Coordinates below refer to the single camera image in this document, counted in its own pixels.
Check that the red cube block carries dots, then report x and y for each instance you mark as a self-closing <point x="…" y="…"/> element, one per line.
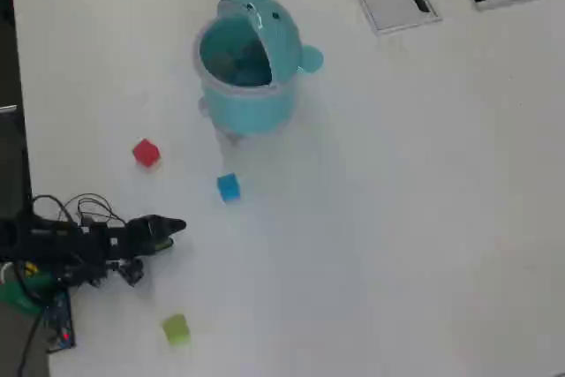
<point x="145" y="153"/>

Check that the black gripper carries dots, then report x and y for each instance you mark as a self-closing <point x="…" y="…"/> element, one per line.
<point x="130" y="238"/>

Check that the blue cube block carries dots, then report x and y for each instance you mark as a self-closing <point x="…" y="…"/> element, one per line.
<point x="228" y="187"/>

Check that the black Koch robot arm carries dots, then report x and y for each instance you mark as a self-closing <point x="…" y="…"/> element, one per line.
<point x="53" y="240"/>

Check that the green cube block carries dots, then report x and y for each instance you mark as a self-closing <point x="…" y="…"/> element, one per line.
<point x="175" y="328"/>

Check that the green table clamp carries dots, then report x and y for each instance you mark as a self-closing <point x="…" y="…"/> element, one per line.
<point x="13" y="295"/>

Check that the teal whale-shaped bin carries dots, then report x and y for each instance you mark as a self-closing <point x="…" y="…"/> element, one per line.
<point x="247" y="107"/>

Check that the small wrist camera board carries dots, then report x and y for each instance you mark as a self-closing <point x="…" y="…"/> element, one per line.
<point x="132" y="272"/>

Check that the dark grey cabinet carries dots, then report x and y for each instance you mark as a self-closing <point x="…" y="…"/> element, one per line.
<point x="11" y="160"/>

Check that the blue circuit board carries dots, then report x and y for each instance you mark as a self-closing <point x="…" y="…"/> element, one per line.
<point x="59" y="319"/>

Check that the grey-green box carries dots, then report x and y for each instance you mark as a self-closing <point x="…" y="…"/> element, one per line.
<point x="220" y="63"/>

